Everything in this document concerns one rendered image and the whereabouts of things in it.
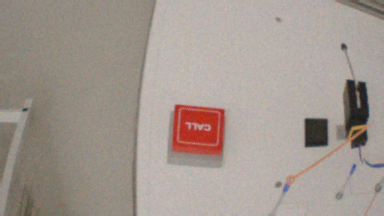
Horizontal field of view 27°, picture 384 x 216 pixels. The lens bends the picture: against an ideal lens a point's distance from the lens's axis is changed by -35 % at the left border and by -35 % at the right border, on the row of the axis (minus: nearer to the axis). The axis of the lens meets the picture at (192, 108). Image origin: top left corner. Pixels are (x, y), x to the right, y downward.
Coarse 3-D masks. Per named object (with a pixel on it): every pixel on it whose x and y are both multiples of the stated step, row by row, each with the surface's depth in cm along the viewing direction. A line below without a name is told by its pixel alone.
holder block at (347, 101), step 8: (352, 80) 119; (344, 88) 120; (352, 88) 118; (360, 88) 118; (344, 96) 121; (352, 96) 117; (360, 96) 118; (344, 104) 120; (352, 104) 117; (360, 104) 117; (368, 104) 117; (344, 112) 120; (352, 112) 116; (360, 112) 116; (368, 112) 116
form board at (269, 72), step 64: (192, 0) 133; (256, 0) 135; (320, 0) 138; (192, 64) 128; (256, 64) 129; (320, 64) 131; (256, 128) 124; (192, 192) 119; (256, 192) 120; (320, 192) 120
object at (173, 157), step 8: (224, 120) 123; (224, 128) 122; (168, 136) 122; (224, 136) 121; (168, 144) 120; (168, 152) 120; (176, 152) 120; (184, 152) 120; (168, 160) 120; (176, 160) 120; (184, 160) 120; (192, 160) 120; (200, 160) 120; (208, 160) 120; (216, 160) 120
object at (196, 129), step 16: (176, 112) 120; (192, 112) 120; (208, 112) 121; (224, 112) 121; (176, 128) 119; (192, 128) 119; (208, 128) 120; (176, 144) 118; (192, 144) 118; (208, 144) 119
